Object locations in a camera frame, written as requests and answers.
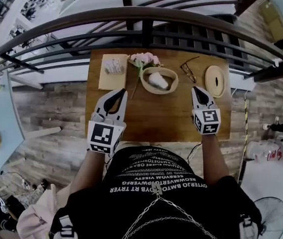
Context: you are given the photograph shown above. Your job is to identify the pink garment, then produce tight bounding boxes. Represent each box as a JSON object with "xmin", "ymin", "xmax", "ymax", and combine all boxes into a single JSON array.
[{"xmin": 16, "ymin": 183, "xmax": 72, "ymax": 239}]

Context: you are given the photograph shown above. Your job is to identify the clear plastic bag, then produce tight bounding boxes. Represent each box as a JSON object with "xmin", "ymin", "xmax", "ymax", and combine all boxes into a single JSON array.
[{"xmin": 245, "ymin": 138, "xmax": 283, "ymax": 162}]

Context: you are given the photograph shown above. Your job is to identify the person's left forearm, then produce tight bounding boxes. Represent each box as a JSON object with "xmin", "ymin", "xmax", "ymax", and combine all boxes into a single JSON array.
[{"xmin": 68, "ymin": 149, "xmax": 112, "ymax": 195}]

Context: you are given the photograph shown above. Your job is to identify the dark wooden chair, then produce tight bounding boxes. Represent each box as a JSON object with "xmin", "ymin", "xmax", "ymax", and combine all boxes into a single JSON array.
[{"xmin": 0, "ymin": 0, "xmax": 283, "ymax": 84}]

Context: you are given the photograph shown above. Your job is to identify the square wooden board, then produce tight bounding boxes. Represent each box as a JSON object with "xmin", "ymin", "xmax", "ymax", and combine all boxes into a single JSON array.
[{"xmin": 98, "ymin": 54, "xmax": 129, "ymax": 91}]

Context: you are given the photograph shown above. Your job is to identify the person's right forearm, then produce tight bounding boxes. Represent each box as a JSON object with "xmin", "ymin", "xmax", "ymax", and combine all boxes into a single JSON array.
[{"xmin": 200, "ymin": 133, "xmax": 231, "ymax": 187}]

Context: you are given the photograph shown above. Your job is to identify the wooden table with hairpin legs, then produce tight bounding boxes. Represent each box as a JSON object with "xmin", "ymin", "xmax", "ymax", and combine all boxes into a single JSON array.
[{"xmin": 84, "ymin": 48, "xmax": 232, "ymax": 143}]

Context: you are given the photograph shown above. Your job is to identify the white side table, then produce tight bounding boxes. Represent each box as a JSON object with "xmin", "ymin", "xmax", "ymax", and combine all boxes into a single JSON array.
[{"xmin": 0, "ymin": 70, "xmax": 64, "ymax": 174}]

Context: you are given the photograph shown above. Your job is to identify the brown cardboard box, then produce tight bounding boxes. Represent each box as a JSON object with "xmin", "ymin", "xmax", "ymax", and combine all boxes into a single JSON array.
[{"xmin": 259, "ymin": 0, "xmax": 283, "ymax": 43}]

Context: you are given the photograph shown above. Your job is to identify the yellow black striped tape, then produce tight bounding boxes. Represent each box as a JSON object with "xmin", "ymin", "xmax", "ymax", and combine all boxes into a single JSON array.
[{"xmin": 238, "ymin": 93, "xmax": 250, "ymax": 181}]

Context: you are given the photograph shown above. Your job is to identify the dark-rimmed glasses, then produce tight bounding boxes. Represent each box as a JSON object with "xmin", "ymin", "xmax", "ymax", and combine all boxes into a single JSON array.
[{"xmin": 180, "ymin": 56, "xmax": 200, "ymax": 84}]

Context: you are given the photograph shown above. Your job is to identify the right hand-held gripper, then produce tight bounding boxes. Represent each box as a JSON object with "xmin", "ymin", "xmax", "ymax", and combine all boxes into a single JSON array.
[{"xmin": 191, "ymin": 86, "xmax": 221, "ymax": 135}]

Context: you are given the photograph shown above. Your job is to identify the black printed shirt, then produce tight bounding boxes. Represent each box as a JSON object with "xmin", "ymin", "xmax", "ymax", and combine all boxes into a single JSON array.
[{"xmin": 48, "ymin": 143, "xmax": 263, "ymax": 239}]

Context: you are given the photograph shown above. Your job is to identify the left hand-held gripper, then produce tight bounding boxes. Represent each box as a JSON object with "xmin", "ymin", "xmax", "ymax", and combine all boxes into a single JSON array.
[{"xmin": 86, "ymin": 88, "xmax": 129, "ymax": 155}]

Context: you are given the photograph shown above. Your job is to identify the grey shoulder strap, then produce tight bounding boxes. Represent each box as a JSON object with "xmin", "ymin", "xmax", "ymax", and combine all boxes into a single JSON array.
[{"xmin": 238, "ymin": 214, "xmax": 260, "ymax": 239}]

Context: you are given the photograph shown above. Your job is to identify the silver chain necklace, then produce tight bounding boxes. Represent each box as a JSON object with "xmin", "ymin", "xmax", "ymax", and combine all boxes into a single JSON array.
[{"xmin": 121, "ymin": 189, "xmax": 218, "ymax": 239}]

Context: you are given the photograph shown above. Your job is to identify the oval beige container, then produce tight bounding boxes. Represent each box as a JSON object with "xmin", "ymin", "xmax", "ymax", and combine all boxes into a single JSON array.
[{"xmin": 140, "ymin": 67, "xmax": 179, "ymax": 95}]

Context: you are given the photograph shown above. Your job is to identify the pink flower bouquet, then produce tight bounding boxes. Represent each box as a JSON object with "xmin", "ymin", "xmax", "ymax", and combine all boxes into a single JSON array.
[{"xmin": 127, "ymin": 52, "xmax": 164, "ymax": 100}]

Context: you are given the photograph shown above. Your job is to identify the round beige lid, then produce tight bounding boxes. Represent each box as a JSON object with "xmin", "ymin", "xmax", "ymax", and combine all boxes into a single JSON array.
[{"xmin": 204, "ymin": 65, "xmax": 227, "ymax": 99}]

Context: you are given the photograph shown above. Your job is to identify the white cloth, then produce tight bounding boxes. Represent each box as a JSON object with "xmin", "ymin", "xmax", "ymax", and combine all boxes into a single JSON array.
[{"xmin": 148, "ymin": 72, "xmax": 169, "ymax": 89}]

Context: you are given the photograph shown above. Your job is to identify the small clear plastic item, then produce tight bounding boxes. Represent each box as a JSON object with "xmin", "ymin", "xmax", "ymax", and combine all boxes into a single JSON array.
[{"xmin": 105, "ymin": 59, "xmax": 125, "ymax": 75}]

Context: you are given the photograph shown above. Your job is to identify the black standing fan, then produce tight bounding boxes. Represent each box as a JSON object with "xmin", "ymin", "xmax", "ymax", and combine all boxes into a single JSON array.
[{"xmin": 253, "ymin": 196, "xmax": 283, "ymax": 237}]

